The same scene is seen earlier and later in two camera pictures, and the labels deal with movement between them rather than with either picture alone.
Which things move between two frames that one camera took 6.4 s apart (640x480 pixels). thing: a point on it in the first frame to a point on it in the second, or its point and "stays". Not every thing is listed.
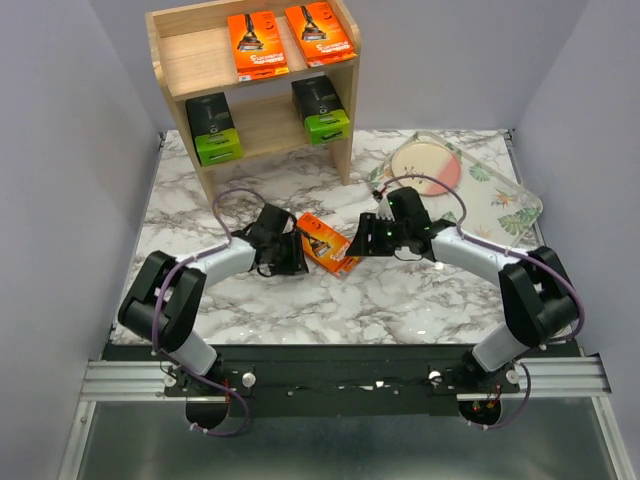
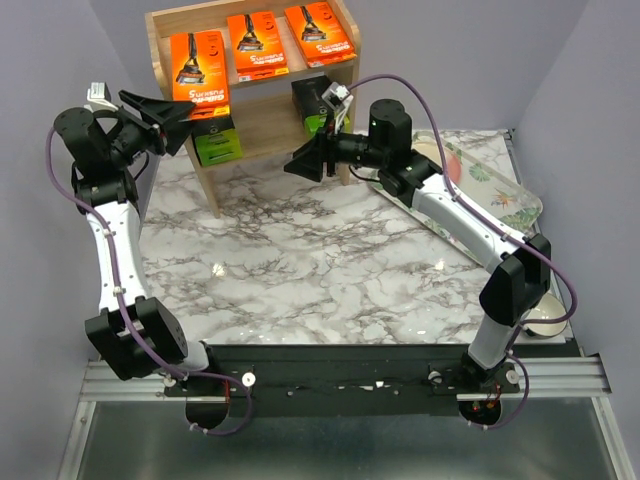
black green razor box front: (212, 129) stays
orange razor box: (326, 246) to (200, 72)
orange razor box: (320, 34) stays
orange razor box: (258, 45) stays
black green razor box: (320, 110) stays
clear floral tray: (492, 196) stays
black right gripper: (359, 246) to (307, 161)
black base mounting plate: (338, 381) stays
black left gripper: (297, 260) to (164, 111)
